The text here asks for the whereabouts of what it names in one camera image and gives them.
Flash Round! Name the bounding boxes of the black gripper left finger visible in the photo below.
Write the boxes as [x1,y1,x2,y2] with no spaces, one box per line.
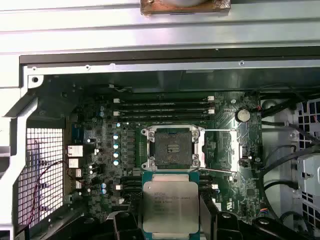
[67,211,145,240]

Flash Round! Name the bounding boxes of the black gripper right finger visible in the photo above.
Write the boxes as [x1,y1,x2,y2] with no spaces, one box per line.
[199,197,320,240]

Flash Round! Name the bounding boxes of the silver green CPU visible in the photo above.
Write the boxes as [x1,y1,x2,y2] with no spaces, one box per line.
[141,171,200,237]

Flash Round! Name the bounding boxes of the silver wire locking lever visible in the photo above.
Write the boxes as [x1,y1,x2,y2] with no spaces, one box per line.
[199,127,238,133]
[198,166,238,176]

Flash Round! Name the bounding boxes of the silver socket cover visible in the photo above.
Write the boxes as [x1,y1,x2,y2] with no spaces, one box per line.
[206,128,243,174]

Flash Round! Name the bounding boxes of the RAM slot white latches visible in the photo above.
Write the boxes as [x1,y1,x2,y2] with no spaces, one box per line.
[113,96,216,104]
[113,108,216,117]
[114,183,220,193]

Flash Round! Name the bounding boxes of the CPU socket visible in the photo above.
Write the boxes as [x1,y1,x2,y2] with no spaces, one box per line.
[141,124,206,173]

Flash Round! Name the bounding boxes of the green motherboard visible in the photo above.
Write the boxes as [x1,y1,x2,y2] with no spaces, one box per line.
[64,91,263,226]

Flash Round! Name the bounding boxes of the silver rear port block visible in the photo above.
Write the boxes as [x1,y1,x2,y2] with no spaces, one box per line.
[67,157,81,168]
[67,144,84,157]

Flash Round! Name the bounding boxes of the grey metal drive cage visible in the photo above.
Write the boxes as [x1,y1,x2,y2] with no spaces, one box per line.
[296,98,320,226]

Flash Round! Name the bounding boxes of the silver coin cell battery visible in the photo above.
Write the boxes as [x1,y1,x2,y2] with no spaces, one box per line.
[236,106,251,123]

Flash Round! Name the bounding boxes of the black grey PC case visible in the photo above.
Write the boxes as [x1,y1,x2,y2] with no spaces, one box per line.
[0,53,320,240]

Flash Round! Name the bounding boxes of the thick black cable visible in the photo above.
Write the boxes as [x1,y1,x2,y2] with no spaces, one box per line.
[257,143,320,221]

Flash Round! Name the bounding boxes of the thin red black wire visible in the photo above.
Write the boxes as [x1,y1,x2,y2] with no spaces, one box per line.
[27,160,84,228]

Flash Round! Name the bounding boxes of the black cable red connector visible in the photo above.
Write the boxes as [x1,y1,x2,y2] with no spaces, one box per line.
[256,92,305,112]

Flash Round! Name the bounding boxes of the brown square base plate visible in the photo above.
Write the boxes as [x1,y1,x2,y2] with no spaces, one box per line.
[139,0,231,16]

